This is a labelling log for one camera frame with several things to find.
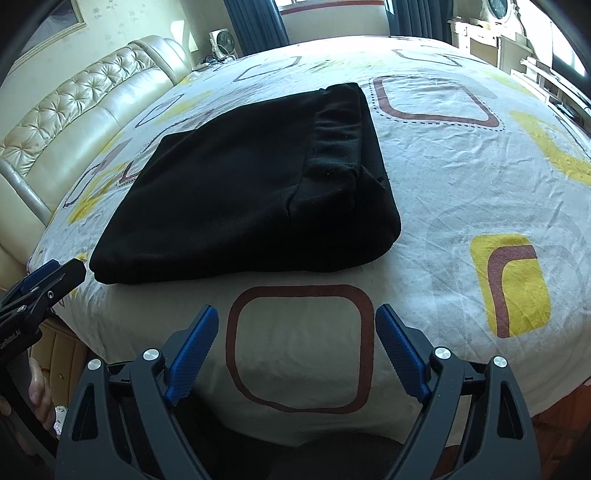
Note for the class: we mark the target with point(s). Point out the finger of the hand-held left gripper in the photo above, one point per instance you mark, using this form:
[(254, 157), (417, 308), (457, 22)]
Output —
[(64, 279), (41, 272)]

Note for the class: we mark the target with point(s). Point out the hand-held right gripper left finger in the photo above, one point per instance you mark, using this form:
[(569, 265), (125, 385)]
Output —
[(194, 355)]

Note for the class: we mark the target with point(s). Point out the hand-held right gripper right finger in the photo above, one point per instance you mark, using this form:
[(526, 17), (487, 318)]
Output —
[(401, 355)]

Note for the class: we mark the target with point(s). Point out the black pants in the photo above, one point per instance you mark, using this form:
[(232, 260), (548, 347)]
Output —
[(240, 194)]

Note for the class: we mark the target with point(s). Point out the person's left hand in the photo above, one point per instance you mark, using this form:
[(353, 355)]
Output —
[(42, 397)]

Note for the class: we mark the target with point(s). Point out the cream tufted headboard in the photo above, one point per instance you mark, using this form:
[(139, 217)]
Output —
[(92, 101)]

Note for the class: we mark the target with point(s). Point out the white printed bed sheet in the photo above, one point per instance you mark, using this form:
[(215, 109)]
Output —
[(461, 184)]

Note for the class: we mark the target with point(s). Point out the small white fan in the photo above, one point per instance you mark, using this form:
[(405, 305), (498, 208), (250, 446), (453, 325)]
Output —
[(224, 44)]

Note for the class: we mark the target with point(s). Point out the white television stand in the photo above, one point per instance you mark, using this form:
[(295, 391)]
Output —
[(554, 83)]

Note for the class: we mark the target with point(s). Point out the dark blue curtain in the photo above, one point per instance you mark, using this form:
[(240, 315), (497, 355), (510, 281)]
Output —
[(418, 18), (256, 21)]

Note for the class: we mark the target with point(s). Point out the white vanity dresser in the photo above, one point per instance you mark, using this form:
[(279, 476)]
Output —
[(485, 44)]

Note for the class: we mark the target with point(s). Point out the window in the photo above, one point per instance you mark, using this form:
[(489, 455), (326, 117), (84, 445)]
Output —
[(332, 3)]

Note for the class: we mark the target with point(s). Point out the oval vanity mirror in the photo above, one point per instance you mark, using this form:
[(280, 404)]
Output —
[(501, 9)]

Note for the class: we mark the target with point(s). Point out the cream bed frame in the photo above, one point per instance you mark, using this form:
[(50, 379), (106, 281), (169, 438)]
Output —
[(64, 364)]

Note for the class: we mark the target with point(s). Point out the framed wall picture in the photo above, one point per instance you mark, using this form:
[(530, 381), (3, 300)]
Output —
[(46, 27)]

